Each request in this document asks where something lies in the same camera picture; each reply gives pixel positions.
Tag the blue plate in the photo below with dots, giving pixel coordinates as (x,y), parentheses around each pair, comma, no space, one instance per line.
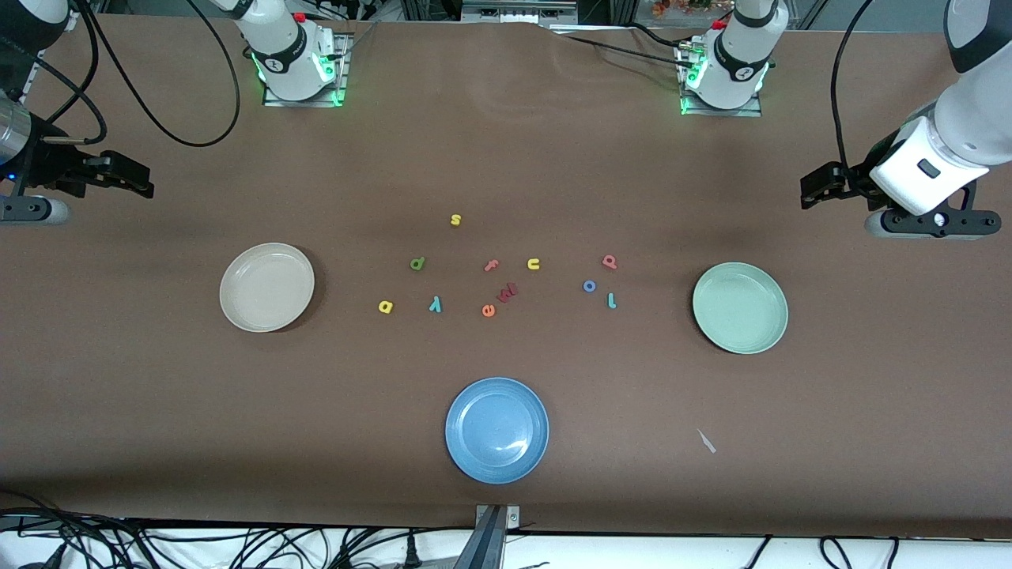
(496,431)

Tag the beige brown plate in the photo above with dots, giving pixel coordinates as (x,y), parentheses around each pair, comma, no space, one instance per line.
(267,287)

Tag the small white paper scrap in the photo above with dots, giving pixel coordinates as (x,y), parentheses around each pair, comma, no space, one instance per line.
(706,441)

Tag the grey equipment box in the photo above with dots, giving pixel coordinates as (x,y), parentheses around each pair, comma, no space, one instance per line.
(518,9)

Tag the orange decoration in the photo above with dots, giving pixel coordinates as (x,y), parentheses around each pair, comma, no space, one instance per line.
(688,6)

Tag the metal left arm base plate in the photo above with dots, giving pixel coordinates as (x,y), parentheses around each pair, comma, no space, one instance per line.
(723,113)

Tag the dark red letter w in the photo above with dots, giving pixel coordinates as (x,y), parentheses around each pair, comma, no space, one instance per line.
(507,293)

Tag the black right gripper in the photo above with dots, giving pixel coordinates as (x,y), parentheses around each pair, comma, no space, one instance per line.
(49,168)

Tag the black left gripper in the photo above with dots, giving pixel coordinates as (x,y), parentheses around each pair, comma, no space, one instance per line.
(857,180)

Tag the pink letter p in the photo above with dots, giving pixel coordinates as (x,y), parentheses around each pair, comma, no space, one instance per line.
(612,263)

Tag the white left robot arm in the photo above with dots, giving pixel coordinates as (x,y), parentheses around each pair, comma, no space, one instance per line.
(739,63)

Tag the light green plate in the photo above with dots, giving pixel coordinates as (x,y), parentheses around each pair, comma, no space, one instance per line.
(740,308)

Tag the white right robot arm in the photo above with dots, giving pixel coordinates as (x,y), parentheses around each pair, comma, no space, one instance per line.
(288,55)

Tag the aluminium side rail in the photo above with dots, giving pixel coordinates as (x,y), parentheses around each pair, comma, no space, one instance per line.
(30,75)

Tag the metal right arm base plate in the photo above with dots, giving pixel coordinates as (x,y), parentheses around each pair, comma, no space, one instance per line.
(304,102)

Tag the brown table cover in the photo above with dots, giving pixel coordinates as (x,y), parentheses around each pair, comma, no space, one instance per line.
(506,158)

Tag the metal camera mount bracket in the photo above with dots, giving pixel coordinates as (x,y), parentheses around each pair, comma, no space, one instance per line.
(492,537)

